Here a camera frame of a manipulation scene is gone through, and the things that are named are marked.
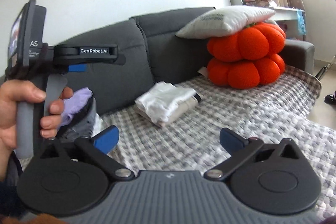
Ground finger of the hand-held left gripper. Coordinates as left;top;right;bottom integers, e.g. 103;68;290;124
54;44;126;67
68;64;87;73

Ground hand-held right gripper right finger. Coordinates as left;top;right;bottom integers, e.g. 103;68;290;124
203;127;300;183

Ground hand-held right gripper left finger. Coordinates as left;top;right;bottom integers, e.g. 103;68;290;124
37;125;134;183

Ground white pants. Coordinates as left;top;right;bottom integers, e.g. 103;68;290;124
134;82;197;123

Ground person's left forearm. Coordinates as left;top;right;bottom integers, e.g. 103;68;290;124
0;147;15;184

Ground person's left hand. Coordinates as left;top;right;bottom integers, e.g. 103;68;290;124
0;80;74;152

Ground grey garment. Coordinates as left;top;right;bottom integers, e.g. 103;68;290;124
63;109;101;140

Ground grey checked quilted blanket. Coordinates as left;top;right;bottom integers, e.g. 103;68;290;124
16;64;336;216

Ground purple garment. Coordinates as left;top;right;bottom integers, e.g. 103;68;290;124
60;88;93;126

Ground dark grey sofa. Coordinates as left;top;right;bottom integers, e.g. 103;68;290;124
0;6;315;119

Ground beige garment with black trim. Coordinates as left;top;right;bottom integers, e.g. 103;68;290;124
136;94;202;128

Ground orange pumpkin cushion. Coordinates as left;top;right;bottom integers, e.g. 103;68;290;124
207;22;286;62
207;53;286;90

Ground white pillow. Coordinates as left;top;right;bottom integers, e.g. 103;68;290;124
175;5;277;39

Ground blue patterned cloth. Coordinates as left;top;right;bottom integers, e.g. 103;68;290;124
297;8;307;36

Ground white desk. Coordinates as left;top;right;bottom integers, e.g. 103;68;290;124
262;6;307;42

